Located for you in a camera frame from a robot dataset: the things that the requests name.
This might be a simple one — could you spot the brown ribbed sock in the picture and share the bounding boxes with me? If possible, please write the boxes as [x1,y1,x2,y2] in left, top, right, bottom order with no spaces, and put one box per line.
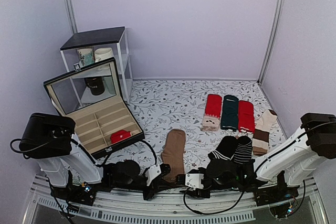
[161,129,186,183]

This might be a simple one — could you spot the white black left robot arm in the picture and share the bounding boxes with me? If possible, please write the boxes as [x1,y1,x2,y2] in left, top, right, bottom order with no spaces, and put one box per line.
[9,113,178,205]

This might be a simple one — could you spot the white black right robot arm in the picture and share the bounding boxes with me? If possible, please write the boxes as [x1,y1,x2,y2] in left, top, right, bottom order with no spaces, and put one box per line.
[175,113,335,201]

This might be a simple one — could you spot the black sock white stripes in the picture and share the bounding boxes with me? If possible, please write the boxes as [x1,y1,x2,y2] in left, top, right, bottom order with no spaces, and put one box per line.
[208,136,238,161]

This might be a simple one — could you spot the red rolled sock in box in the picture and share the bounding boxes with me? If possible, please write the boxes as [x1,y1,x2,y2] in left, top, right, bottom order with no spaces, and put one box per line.
[110,130,132,144]

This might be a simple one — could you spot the black grey striped sock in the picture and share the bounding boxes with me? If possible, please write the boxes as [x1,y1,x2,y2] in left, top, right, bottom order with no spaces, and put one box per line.
[232,136,253,165]

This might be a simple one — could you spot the red sock with face pattern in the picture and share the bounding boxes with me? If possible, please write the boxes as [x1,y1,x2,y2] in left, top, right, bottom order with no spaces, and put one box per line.
[201,94,222,131]

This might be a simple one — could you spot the floral patterned table mat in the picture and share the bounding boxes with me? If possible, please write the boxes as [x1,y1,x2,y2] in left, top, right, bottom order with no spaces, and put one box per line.
[108,80,272,172]

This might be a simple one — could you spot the black compartment storage box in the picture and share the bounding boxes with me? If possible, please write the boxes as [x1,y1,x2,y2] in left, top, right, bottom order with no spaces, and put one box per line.
[44,58,145,159]

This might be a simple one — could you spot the dark green sock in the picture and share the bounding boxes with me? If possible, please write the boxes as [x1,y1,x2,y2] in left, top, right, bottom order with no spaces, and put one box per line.
[220,95,239,131]

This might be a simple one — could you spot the cream brown striped sock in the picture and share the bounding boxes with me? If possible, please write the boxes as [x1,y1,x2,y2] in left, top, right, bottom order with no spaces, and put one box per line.
[252,109,277,156]

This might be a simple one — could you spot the red white sock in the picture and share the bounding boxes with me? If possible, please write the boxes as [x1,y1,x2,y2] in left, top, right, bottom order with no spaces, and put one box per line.
[238,100,255,133]

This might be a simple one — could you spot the black mug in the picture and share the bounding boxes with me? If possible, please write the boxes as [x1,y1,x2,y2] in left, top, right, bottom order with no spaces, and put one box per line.
[84,77,105,96]

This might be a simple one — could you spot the white ceramic mug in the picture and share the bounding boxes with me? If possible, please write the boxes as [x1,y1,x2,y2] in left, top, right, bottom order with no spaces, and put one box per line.
[94,47,114,62]

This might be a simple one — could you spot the patterned ceramic mug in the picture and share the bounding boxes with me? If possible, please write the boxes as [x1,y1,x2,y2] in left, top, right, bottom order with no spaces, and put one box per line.
[77,47,95,66]

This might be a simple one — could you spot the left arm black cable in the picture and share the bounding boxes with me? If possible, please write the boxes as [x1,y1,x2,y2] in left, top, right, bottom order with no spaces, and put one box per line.
[10,137,157,175]

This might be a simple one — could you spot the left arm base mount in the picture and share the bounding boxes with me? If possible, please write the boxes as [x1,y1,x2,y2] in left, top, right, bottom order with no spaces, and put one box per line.
[49,183,96,206]

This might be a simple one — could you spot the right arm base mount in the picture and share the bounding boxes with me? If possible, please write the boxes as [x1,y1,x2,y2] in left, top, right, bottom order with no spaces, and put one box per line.
[254,185,299,206]

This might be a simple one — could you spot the white frame black top shelf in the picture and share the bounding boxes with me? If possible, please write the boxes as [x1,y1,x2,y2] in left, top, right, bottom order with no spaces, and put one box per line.
[60,26,133,103]

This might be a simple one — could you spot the left aluminium corner post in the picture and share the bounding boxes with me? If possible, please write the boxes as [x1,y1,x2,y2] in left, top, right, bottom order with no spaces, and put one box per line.
[64,0,78,34]

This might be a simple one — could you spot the aluminium corner post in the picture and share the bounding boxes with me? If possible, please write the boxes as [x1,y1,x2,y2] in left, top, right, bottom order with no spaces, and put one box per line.
[257,0,285,86]
[64,0,78,34]

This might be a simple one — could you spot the right aluminium corner post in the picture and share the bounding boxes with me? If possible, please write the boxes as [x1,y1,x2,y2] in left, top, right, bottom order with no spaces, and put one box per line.
[257,0,285,86]

